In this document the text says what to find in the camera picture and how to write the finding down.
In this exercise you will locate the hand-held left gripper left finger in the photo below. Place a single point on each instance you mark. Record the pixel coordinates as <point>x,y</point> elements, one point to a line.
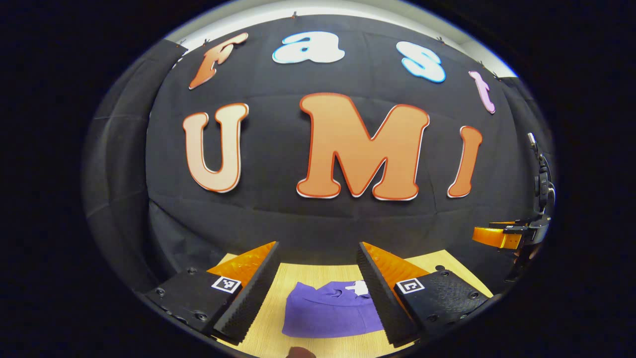
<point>253,298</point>

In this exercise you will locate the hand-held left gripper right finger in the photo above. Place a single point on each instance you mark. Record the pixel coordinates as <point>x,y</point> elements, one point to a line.
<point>385,303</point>

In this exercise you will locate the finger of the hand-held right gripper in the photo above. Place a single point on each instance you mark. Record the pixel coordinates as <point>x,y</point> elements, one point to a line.
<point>497,237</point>

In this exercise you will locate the purple knit cardigan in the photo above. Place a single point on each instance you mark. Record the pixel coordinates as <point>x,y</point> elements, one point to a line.
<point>328,313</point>

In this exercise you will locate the black backdrop cloth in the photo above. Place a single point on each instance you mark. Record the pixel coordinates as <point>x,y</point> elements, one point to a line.
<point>278,219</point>

